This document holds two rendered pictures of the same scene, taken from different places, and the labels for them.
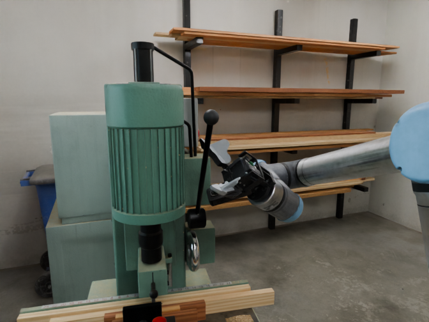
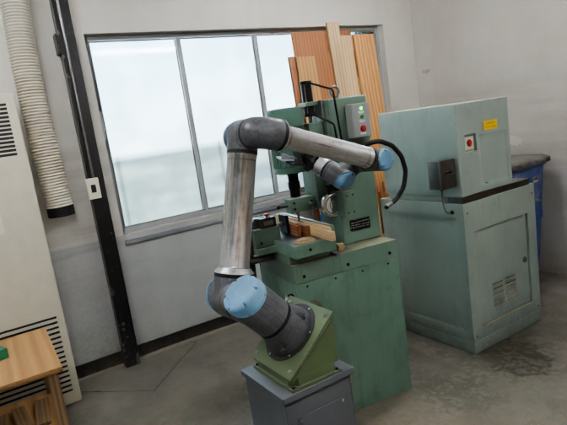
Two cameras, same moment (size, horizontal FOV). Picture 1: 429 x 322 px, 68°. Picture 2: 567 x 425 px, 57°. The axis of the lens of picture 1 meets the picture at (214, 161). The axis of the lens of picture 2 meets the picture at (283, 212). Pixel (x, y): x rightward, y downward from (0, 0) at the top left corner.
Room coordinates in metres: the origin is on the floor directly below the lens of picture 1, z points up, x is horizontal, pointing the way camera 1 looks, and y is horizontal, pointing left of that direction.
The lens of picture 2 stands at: (0.23, -2.32, 1.44)
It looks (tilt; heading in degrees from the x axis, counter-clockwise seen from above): 10 degrees down; 80
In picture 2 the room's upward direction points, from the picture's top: 8 degrees counter-clockwise
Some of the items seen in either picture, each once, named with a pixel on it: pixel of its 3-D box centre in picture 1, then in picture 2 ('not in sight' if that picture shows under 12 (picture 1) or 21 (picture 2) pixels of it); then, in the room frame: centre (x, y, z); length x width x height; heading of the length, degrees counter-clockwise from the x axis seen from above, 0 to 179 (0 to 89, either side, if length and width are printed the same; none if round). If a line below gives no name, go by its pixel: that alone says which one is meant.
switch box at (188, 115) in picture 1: (187, 122); (358, 120); (1.09, 0.09, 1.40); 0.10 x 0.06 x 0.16; 13
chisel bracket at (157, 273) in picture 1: (152, 271); (300, 205); (0.77, 0.16, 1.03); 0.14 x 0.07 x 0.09; 13
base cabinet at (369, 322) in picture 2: not in sight; (334, 326); (0.86, 0.19, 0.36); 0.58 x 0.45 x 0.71; 13
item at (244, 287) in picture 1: (143, 308); (300, 224); (0.76, 0.19, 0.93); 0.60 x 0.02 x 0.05; 103
